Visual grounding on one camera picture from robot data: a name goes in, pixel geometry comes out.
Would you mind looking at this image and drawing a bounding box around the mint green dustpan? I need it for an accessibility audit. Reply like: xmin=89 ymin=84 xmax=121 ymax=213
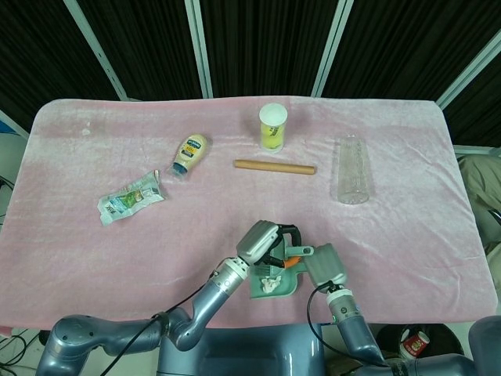
xmin=249 ymin=261 xmax=308 ymax=300

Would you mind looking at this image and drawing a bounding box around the red instant noodle cup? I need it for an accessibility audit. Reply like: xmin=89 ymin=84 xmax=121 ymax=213
xmin=399 ymin=327 xmax=431 ymax=360

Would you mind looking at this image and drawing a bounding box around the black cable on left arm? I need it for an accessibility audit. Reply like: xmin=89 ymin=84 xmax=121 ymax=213
xmin=88 ymin=269 xmax=220 ymax=376

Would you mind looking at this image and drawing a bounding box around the crumpled plastic snack wrapper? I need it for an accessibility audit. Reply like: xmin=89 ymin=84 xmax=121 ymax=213
xmin=96 ymin=169 xmax=168 ymax=226

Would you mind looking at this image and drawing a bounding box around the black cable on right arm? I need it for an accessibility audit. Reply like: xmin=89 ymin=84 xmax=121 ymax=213
xmin=306 ymin=282 xmax=392 ymax=369

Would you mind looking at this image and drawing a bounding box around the pink velvet table cloth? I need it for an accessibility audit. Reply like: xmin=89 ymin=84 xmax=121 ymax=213
xmin=0 ymin=96 xmax=499 ymax=338

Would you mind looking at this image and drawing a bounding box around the white paper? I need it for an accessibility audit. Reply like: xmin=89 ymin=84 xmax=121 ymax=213
xmin=259 ymin=275 xmax=285 ymax=294

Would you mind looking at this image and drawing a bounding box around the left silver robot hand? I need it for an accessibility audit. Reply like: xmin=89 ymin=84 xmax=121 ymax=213
xmin=236 ymin=219 xmax=302 ymax=267

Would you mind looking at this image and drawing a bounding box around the clear plastic bottle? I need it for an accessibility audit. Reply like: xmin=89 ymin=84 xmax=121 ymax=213
xmin=332 ymin=135 xmax=371 ymax=205

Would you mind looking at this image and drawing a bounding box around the wooden rolling pin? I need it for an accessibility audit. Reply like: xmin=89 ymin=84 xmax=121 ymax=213
xmin=233 ymin=158 xmax=316 ymax=177

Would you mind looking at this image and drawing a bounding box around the yellow white paper cup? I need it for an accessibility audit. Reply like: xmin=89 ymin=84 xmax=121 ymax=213
xmin=258 ymin=103 xmax=288 ymax=153

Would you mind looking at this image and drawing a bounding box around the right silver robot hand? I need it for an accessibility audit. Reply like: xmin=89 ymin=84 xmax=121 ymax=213
xmin=303 ymin=243 xmax=348 ymax=289

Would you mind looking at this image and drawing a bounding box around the mayonnaise squeeze bottle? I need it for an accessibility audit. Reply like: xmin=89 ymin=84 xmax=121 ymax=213
xmin=168 ymin=133 xmax=209 ymax=179

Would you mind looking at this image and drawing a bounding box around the black folding screen partition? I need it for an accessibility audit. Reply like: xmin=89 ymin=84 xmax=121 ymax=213
xmin=0 ymin=0 xmax=501 ymax=148

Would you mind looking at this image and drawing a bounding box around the grey-blue robot torso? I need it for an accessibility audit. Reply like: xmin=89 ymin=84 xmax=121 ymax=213
xmin=155 ymin=323 xmax=326 ymax=376

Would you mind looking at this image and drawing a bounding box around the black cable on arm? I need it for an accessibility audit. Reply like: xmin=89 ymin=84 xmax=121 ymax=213
xmin=306 ymin=282 xmax=392 ymax=369
xmin=88 ymin=269 xmax=220 ymax=376

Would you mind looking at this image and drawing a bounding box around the mint green hand broom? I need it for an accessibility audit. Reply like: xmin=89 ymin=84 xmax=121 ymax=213
xmin=250 ymin=234 xmax=315 ymax=280

